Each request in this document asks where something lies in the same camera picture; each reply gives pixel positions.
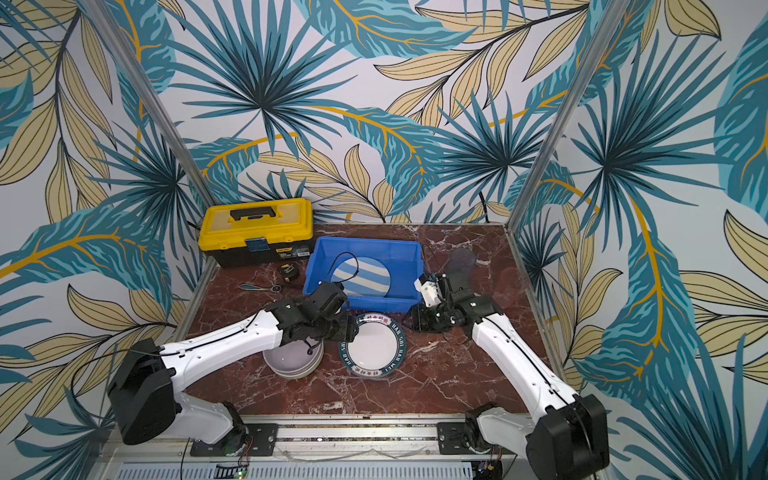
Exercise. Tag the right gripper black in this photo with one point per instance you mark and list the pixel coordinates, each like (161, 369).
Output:
(429, 318)

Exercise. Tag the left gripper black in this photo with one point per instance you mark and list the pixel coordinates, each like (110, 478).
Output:
(346, 327)

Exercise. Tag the blue white striped plate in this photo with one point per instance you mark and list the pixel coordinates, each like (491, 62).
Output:
(363, 276)

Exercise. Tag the white plate green rim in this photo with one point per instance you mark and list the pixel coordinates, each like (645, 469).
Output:
(378, 349)

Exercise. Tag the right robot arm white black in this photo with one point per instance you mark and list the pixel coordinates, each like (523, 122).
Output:
(564, 435)

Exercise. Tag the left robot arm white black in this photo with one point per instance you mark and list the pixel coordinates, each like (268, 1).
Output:
(147, 393)

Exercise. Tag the blue plastic bin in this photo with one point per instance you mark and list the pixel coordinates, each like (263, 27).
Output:
(403, 259)

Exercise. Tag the grey translucent plastic cup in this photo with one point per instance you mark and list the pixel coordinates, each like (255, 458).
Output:
(461, 263)

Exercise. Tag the yellow black tape measure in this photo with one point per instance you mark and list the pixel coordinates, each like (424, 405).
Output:
(289, 272)

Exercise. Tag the stack of lilac bowls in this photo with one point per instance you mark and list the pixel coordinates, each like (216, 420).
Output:
(295, 360)

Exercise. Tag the pink translucent plastic cup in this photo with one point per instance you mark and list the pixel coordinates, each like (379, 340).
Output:
(509, 288)

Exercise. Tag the yellow black toolbox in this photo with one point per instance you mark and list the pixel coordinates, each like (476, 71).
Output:
(246, 234)

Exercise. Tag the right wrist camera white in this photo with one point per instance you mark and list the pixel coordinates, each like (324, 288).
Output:
(429, 292)

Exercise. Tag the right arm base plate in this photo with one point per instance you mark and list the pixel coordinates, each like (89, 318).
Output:
(455, 438)

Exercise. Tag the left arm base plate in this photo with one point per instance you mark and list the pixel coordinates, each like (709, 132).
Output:
(250, 439)

